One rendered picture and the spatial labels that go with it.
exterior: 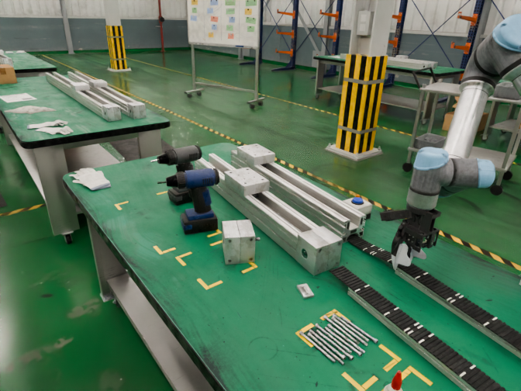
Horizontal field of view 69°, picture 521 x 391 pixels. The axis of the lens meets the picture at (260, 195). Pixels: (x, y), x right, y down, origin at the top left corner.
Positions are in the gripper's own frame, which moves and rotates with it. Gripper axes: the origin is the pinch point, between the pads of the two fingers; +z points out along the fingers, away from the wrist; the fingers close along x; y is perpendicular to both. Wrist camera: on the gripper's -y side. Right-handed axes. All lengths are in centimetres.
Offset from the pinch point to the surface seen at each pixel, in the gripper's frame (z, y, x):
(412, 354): 3.4, 22.8, -22.2
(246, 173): -9, -62, -17
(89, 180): 2, -110, -68
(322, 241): -6.1, -12.8, -19.9
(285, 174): -5, -64, 2
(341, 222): -4.3, -21.1, -4.8
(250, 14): -65, -522, 248
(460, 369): -0.1, 32.2, -20.1
